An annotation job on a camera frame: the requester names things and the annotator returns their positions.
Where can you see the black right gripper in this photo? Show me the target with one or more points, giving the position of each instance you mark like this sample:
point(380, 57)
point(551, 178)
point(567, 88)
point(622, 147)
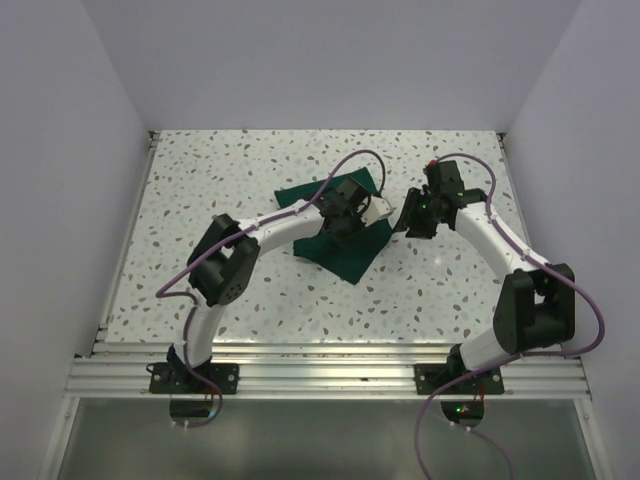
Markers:
point(409, 218)

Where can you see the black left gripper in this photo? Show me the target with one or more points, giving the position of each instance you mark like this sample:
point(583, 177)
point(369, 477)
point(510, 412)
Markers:
point(358, 214)

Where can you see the green surgical cloth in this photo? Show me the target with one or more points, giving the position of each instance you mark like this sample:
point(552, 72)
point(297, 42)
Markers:
point(350, 261)

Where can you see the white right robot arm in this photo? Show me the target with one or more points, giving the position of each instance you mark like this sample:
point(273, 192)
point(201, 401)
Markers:
point(536, 304)

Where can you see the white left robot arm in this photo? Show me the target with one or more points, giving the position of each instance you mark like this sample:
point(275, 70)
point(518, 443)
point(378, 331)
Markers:
point(221, 266)

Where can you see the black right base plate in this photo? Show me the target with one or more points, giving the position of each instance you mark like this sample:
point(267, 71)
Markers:
point(431, 377)

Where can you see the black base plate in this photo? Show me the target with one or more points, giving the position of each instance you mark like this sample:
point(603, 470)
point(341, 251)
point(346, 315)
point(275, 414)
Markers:
point(431, 377)
point(165, 381)

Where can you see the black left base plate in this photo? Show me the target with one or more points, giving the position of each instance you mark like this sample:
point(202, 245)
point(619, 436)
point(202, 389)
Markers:
point(165, 381)

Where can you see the aluminium rail frame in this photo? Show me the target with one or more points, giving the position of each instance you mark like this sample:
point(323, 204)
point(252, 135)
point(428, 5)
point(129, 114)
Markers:
point(326, 386)

